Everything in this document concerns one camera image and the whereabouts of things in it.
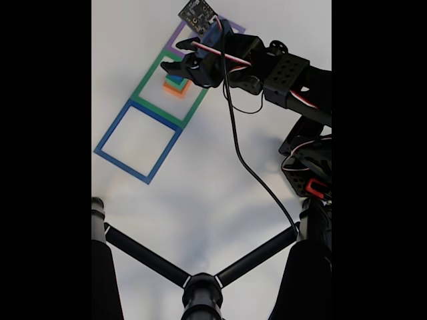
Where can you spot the small blue block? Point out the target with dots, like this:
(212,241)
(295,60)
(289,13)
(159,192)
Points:
(174,78)

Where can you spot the green block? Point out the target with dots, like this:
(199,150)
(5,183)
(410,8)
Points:
(180,85)

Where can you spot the orange block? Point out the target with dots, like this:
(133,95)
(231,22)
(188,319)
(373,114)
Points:
(177,92)

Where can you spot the red clamp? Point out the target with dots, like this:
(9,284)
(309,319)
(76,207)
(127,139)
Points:
(313,188)

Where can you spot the black tripod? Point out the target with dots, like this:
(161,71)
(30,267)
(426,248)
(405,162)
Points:
(201,293)

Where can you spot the purple square frame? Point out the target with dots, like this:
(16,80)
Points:
(175,41)

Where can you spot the camera board with blue mount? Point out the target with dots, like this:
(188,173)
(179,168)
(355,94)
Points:
(200,15)

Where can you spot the green square frame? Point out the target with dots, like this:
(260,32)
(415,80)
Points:
(148,75)

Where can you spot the blue square frame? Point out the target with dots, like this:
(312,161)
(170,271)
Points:
(114,126)

